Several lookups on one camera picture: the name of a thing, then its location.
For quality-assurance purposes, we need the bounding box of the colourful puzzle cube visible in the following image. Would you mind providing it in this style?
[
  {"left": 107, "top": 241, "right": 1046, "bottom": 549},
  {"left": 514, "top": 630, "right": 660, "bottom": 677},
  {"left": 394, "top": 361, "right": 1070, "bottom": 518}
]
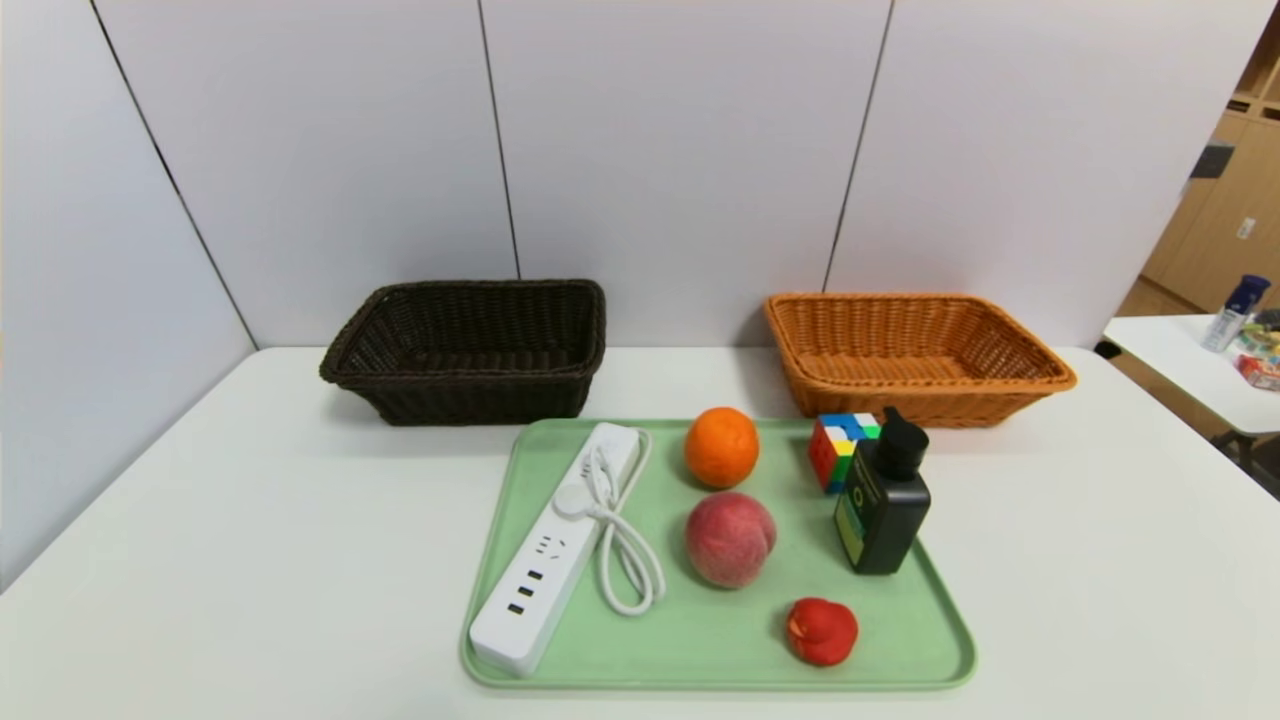
[{"left": 808, "top": 412, "right": 883, "bottom": 495}]

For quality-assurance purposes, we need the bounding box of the small red toy fruit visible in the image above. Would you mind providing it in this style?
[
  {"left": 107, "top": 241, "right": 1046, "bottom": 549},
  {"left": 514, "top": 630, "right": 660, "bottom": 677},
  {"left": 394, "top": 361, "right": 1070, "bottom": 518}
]
[{"left": 785, "top": 598, "right": 860, "bottom": 668}]

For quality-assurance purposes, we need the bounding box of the pink red peach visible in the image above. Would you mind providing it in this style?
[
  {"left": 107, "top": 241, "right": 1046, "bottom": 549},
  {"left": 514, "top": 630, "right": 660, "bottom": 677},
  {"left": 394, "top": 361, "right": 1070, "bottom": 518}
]
[{"left": 685, "top": 491, "right": 778, "bottom": 590}]

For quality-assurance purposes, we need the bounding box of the black pump bottle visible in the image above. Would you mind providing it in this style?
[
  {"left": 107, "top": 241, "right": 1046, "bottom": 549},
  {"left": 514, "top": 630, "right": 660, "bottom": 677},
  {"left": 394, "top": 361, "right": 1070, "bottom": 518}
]
[{"left": 834, "top": 406, "right": 932, "bottom": 576}]

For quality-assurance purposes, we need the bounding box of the white side table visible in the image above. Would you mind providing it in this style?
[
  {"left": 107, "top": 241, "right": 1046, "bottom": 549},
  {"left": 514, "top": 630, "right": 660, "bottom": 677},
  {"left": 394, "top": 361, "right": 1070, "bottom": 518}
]
[{"left": 1103, "top": 314, "right": 1280, "bottom": 438}]

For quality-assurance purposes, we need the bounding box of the dark brown wicker basket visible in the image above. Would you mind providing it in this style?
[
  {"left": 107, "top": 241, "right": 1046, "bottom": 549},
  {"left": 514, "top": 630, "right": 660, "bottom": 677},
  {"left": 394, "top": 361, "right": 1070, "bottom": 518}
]
[{"left": 319, "top": 279, "right": 608, "bottom": 427}]

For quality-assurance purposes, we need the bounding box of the orange fruit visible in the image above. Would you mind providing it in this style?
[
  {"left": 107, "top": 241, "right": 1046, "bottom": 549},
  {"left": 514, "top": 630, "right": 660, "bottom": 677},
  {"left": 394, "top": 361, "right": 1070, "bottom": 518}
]
[{"left": 684, "top": 406, "right": 761, "bottom": 490}]

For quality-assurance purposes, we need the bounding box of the light green plastic tray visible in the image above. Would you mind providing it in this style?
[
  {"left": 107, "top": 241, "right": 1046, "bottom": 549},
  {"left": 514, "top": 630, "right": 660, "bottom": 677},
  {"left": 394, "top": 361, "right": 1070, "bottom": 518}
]
[{"left": 460, "top": 417, "right": 977, "bottom": 692}]

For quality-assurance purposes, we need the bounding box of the orange wicker basket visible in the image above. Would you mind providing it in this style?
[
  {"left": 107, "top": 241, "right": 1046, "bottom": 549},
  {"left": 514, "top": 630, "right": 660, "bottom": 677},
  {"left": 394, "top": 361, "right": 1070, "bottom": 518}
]
[{"left": 764, "top": 292, "right": 1078, "bottom": 429}]

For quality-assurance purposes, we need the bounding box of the light wooden cabinet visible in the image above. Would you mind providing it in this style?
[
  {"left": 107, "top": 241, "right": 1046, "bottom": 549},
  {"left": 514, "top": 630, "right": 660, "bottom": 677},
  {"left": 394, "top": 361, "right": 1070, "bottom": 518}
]
[{"left": 1117, "top": 10, "right": 1280, "bottom": 316}]

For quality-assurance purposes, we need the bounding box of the white power strip cable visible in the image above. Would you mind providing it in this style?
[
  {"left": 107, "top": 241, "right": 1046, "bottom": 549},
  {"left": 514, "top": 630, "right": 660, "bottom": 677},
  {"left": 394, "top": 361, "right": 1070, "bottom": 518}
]
[{"left": 553, "top": 427, "right": 667, "bottom": 617}]

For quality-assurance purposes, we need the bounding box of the blue capped spray bottle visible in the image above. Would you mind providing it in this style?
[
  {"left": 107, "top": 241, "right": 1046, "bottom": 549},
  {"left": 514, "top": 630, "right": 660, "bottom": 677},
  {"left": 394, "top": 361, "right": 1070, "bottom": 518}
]
[{"left": 1201, "top": 274, "right": 1272, "bottom": 353}]

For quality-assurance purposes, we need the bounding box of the white power strip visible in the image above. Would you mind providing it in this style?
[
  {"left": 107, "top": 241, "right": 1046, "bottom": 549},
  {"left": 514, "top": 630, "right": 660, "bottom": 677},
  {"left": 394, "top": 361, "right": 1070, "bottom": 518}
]
[{"left": 468, "top": 421, "right": 642, "bottom": 679}]

